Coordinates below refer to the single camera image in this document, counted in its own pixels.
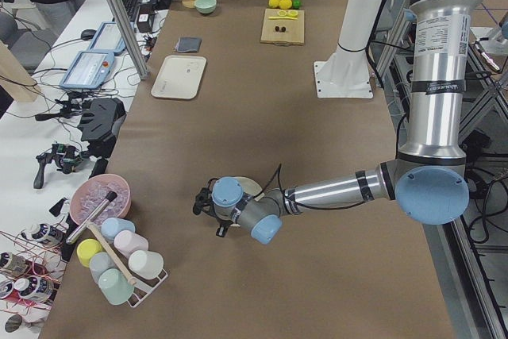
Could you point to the cream rabbit tray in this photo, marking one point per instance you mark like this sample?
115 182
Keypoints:
179 77

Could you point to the blue teach pendant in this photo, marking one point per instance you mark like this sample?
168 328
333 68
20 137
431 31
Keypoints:
108 38
88 71

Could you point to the aluminium frame post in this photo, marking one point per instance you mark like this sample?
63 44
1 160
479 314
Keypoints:
128 36

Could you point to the grey cup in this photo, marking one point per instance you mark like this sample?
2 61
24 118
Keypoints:
99 263

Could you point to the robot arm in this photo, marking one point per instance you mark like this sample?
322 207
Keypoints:
426 177

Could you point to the round cream plate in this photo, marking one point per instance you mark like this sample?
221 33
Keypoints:
250 187

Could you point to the whole yellow lemon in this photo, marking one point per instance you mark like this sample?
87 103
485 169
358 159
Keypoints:
273 3
285 4

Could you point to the blue cup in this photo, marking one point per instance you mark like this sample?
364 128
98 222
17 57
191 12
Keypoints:
111 227

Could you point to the yellow cup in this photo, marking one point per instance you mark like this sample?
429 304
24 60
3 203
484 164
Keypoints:
86 249

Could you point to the mint green cup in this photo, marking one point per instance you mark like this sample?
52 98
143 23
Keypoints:
115 286

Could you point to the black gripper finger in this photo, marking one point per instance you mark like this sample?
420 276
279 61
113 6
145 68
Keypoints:
221 231

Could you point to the grey folded cloth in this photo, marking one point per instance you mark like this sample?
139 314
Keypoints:
188 44

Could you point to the mint green bowl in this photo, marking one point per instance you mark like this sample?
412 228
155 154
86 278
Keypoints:
205 6

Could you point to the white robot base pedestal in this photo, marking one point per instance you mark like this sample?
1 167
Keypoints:
345 74

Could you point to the wooden cutting board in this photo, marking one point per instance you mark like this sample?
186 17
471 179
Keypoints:
283 31

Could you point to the black keyboard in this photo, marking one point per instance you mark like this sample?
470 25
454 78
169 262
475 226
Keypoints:
131 8

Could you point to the metal ice scoop black tip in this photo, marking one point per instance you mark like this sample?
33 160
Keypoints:
73 237

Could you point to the pink bowl of ice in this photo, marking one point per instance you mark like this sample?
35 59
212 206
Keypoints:
94 191

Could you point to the black device stand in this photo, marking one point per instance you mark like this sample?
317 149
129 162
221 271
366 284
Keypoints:
100 125

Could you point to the yellow plastic knife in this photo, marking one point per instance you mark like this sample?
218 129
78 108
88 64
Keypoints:
282 18

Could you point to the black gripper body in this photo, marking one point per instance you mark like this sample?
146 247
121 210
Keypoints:
221 224

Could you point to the pink cup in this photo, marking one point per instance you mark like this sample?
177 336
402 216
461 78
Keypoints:
127 242

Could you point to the white cup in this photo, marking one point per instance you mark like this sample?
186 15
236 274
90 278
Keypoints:
147 264

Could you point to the black computer mouse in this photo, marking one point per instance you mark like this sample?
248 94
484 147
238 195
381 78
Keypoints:
87 34

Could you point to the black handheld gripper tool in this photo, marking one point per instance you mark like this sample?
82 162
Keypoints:
66 157

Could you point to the white cup rack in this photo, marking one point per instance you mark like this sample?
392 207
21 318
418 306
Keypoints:
143 288

